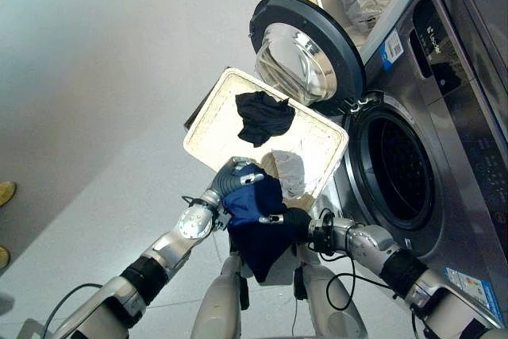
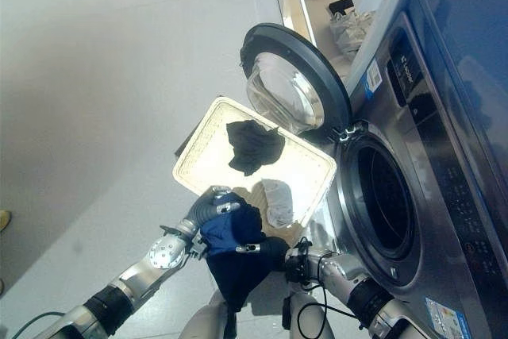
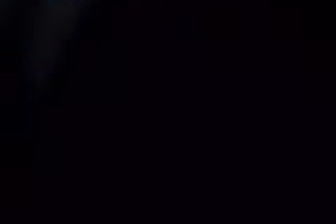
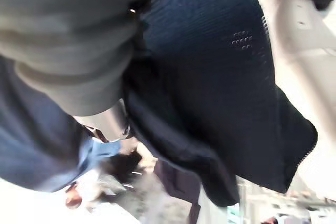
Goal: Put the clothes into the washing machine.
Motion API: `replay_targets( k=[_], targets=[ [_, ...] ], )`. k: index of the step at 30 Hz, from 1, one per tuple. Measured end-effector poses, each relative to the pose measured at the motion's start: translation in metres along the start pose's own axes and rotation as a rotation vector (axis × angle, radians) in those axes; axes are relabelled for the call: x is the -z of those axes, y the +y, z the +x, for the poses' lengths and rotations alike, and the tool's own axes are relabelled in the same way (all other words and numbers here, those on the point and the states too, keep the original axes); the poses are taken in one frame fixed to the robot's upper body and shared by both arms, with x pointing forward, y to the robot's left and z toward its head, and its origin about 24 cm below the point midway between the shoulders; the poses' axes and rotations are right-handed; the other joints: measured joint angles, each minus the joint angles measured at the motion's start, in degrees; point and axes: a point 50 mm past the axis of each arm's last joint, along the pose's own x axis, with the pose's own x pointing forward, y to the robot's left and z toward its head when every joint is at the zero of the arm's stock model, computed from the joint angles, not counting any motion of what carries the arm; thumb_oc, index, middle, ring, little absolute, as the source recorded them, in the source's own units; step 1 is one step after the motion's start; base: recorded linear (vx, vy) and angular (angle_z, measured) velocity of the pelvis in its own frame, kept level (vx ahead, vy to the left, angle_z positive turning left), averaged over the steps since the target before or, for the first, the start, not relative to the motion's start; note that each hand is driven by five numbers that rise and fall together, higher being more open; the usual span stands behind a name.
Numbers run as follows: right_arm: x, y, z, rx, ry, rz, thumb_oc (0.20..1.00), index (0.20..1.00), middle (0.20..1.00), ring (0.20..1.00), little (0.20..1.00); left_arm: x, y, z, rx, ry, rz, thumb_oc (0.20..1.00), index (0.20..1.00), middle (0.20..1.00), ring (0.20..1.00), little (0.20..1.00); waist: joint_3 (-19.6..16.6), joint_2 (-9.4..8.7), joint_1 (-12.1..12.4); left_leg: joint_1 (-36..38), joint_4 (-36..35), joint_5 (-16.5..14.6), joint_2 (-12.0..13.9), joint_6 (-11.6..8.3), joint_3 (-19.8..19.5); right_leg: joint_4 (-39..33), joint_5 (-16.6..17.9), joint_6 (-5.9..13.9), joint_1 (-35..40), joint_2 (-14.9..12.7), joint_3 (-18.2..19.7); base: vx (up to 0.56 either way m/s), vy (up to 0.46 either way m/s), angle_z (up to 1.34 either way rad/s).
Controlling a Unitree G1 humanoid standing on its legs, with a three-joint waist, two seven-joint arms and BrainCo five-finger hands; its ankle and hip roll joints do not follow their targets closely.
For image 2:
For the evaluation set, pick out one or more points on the grey white garment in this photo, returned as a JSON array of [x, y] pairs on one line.
[[278, 200]]

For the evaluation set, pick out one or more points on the white laundry basket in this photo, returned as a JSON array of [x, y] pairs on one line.
[[254, 168]]

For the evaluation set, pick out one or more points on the crumpled grey bag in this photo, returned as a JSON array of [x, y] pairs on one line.
[[351, 31]]

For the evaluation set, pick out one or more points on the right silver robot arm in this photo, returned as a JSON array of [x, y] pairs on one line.
[[357, 287]]

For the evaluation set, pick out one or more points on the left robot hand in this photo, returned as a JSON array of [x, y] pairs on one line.
[[207, 206]]

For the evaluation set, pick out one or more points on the dark blue garment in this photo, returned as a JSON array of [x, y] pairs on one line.
[[234, 259]]

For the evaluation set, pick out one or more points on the round washing machine door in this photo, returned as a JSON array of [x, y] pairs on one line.
[[293, 81]]

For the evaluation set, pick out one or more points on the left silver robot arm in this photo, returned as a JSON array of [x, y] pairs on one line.
[[119, 287]]

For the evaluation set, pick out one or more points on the silver washing machine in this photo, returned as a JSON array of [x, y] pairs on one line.
[[428, 156]]

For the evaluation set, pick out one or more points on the black box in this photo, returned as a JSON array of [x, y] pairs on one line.
[[342, 5]]

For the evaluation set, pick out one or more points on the black garment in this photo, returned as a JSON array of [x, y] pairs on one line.
[[254, 148]]

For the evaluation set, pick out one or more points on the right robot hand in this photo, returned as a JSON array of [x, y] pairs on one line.
[[270, 249]]

